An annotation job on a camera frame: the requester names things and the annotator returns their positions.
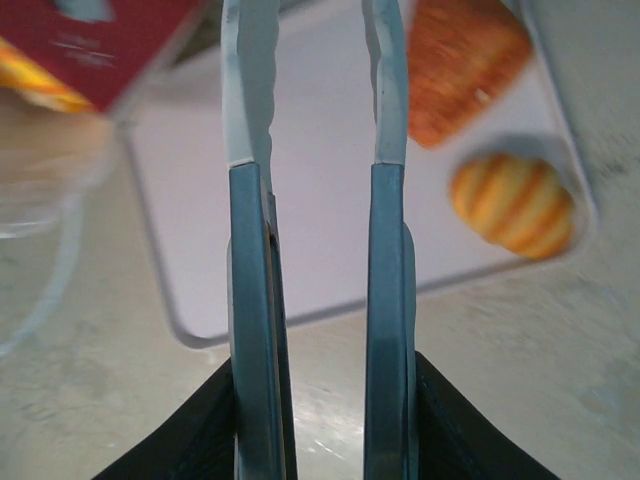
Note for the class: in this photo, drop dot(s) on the metal tongs with white tips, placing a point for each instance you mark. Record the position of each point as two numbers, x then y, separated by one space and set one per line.
250 275

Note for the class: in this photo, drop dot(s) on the brown croissant loaf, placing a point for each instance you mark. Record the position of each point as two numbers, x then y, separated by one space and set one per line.
460 75

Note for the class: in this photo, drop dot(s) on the clear bag with red label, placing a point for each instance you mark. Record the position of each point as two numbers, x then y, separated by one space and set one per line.
100 50

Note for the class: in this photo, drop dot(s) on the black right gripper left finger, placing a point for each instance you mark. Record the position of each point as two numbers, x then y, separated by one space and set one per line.
190 440

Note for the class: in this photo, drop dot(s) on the orange ridged pumpkin bun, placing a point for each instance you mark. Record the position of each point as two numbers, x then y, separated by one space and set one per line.
30 75

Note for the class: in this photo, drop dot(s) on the white cutting board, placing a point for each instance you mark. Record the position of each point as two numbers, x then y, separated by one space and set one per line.
325 125

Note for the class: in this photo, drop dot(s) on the orange yellow striped bun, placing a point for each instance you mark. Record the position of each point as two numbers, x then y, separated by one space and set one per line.
515 205

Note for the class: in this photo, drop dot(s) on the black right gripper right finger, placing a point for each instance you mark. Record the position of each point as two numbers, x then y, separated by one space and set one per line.
450 440

